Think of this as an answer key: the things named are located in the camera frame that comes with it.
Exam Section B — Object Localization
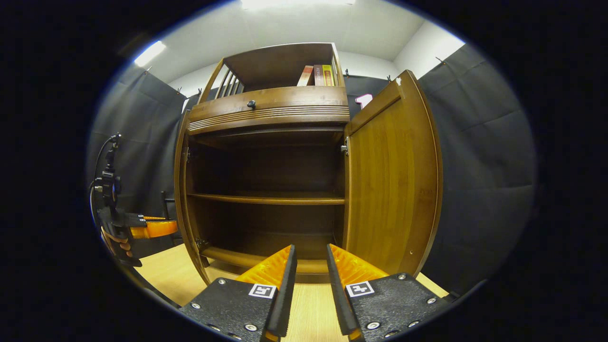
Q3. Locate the wooden double-door shoe cabinet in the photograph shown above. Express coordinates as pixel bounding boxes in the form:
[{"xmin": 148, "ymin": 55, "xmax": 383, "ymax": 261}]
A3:
[{"xmin": 183, "ymin": 42, "xmax": 352, "ymax": 285}]

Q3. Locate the small ceiling light panel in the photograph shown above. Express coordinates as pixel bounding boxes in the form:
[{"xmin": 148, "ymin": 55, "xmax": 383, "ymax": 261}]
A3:
[{"xmin": 133, "ymin": 40, "xmax": 167, "ymax": 67}]

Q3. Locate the large ceiling light panel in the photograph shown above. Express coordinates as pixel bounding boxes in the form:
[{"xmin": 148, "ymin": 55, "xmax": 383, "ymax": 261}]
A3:
[{"xmin": 240, "ymin": 0, "xmax": 357, "ymax": 10}]

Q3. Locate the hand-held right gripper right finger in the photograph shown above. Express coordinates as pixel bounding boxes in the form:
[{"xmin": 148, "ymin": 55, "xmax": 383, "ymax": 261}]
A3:
[{"xmin": 326, "ymin": 244, "xmax": 452, "ymax": 342}]

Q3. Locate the wooden cabinet drawer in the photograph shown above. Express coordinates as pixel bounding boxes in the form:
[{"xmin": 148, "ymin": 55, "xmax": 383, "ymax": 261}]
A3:
[{"xmin": 189, "ymin": 85, "xmax": 351, "ymax": 136}]

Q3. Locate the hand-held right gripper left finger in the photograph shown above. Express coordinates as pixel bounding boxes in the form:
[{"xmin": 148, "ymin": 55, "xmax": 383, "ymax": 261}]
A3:
[{"xmin": 178, "ymin": 245, "xmax": 298, "ymax": 342}]

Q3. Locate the wooden shoe cabinet door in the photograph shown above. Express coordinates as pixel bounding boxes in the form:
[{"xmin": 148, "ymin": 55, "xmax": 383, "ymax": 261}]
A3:
[
  {"xmin": 343, "ymin": 70, "xmax": 444, "ymax": 278},
  {"xmin": 173, "ymin": 110, "xmax": 212, "ymax": 285}
]

